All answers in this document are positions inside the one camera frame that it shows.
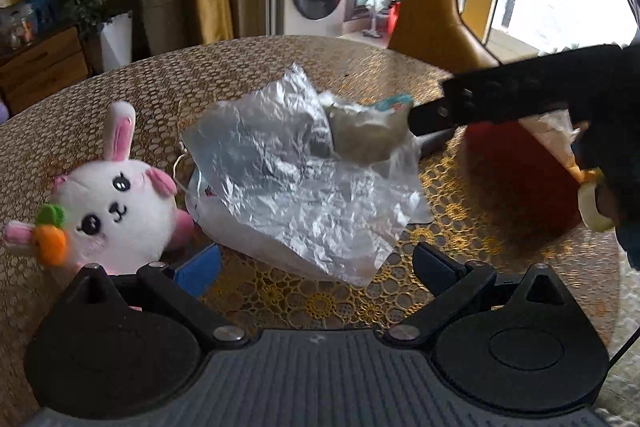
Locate blue bottles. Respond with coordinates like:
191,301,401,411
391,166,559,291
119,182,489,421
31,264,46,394
30,0,58,32

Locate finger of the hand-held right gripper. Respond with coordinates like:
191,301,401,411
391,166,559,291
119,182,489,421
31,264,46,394
407,43,626,140

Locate white bunny plush toy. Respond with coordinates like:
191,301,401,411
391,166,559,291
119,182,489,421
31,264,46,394
0,101,196,280

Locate red bucket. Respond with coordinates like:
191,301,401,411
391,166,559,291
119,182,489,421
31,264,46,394
382,2,401,38

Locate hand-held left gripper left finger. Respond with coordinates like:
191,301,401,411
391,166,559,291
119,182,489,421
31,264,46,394
65,243,251,349

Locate red box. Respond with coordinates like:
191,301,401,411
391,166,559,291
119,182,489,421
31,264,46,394
460,109,586,238

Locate teal white tissue pack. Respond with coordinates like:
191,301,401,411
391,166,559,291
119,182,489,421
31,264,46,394
372,94,416,114

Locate beige soft bundle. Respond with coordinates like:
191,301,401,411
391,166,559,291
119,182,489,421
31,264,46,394
320,92,416,165

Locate white planter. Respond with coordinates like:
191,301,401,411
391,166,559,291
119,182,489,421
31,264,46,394
100,11,133,72

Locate wooden cabinet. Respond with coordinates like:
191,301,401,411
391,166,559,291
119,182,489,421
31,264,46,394
0,26,93,118

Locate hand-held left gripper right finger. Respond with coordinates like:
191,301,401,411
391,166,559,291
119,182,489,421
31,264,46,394
385,242,571,349

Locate clear crinkled plastic bag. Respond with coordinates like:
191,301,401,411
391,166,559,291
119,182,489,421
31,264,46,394
180,63,433,286

